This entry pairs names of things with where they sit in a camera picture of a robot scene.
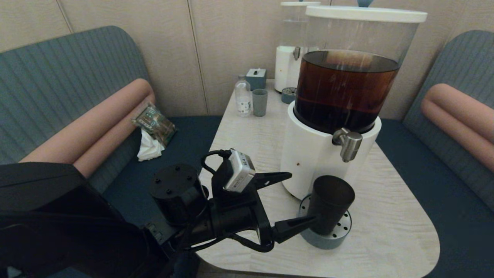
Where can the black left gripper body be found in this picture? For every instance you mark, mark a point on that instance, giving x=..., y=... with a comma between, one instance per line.
x=235, y=216

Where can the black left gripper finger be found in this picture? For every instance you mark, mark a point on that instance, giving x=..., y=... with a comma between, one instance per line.
x=268, y=179
x=291, y=228

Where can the dark grey tall cup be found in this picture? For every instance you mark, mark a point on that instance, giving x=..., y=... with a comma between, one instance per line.
x=330, y=204

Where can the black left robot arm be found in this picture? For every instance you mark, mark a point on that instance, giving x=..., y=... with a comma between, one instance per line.
x=58, y=231

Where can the grey-blue small cup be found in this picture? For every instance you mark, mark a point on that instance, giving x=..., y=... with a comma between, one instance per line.
x=259, y=103

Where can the blue perforated drip tray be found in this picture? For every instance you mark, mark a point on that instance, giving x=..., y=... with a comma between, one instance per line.
x=320, y=241

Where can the large tea beverage dispenser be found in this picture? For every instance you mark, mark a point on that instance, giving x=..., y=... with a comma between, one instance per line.
x=316, y=162

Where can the clear plastic water bottle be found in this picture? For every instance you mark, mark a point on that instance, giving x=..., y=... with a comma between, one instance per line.
x=243, y=100

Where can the small blue drip tray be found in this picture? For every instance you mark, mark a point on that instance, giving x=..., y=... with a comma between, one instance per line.
x=288, y=95

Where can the blue tissue box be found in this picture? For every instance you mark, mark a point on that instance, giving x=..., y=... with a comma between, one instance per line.
x=256, y=79

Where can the crumpled white tissue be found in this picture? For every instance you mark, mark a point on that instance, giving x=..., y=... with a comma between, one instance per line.
x=148, y=148

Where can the empty white beverage dispenser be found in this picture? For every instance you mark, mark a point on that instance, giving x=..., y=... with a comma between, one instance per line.
x=285, y=65

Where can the printed plastic tissue packet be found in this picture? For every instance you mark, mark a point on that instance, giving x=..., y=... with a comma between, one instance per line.
x=154, y=123

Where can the teal upholstered bench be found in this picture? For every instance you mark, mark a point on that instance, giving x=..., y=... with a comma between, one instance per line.
x=455, y=216
x=58, y=77

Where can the pink bolster cushion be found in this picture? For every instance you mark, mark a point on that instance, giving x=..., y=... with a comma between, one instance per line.
x=88, y=131
x=459, y=116

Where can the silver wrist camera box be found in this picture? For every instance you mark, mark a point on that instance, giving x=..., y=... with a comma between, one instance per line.
x=239, y=172

